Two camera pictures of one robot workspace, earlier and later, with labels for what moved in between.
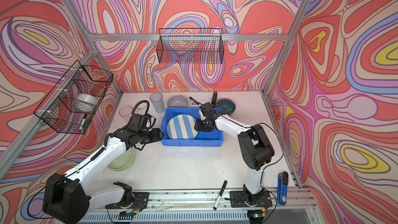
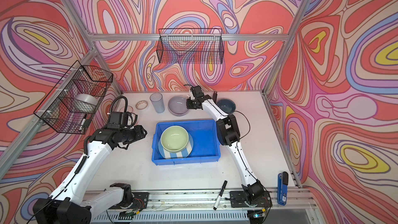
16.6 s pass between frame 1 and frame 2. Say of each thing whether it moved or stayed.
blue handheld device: stayed
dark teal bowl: stayed
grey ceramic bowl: stayed
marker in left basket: stayed
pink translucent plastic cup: stayed
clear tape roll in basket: stayed
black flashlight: stayed
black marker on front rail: stayed
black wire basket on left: stayed
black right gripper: moved
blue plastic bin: moved
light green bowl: moved
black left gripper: moved
